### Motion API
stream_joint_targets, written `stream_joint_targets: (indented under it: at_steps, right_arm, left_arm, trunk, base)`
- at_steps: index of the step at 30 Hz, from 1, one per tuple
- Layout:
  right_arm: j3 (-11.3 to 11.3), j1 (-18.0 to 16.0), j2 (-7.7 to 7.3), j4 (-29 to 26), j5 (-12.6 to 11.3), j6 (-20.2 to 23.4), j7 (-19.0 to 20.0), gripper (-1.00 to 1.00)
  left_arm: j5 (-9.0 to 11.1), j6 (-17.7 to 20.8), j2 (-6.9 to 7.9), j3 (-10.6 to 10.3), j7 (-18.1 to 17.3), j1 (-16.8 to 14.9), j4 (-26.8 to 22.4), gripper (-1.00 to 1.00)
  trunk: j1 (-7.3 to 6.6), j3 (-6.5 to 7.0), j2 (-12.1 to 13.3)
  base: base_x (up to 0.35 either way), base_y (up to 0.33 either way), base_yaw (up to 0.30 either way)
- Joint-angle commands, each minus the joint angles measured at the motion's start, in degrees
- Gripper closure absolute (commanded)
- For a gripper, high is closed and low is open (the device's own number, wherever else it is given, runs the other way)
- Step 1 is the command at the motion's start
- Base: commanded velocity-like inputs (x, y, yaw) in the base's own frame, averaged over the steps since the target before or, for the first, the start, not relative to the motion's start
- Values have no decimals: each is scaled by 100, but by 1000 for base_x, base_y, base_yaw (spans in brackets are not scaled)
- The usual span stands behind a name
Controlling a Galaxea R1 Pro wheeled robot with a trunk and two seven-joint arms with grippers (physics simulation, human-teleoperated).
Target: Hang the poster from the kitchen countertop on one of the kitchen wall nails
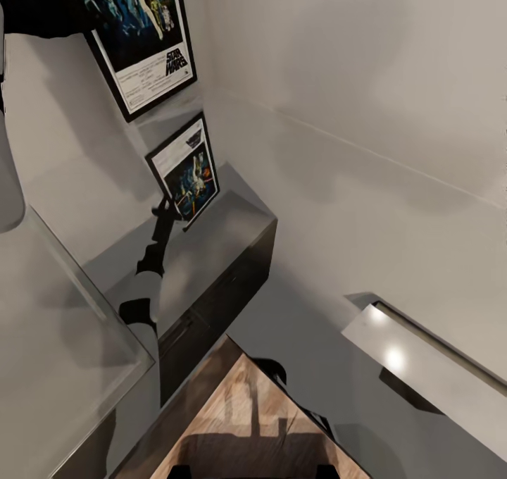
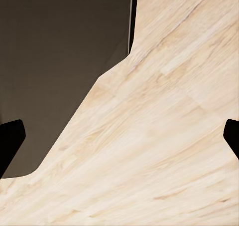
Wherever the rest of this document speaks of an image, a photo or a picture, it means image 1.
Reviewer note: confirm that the drop in sink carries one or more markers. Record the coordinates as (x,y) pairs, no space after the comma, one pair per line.
(66,357)

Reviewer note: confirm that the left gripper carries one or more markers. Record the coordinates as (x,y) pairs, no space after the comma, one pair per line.
(61,18)

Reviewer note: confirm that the poster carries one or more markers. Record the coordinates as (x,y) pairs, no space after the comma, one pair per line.
(143,50)

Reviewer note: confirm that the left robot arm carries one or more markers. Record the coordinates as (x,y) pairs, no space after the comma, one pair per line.
(45,19)

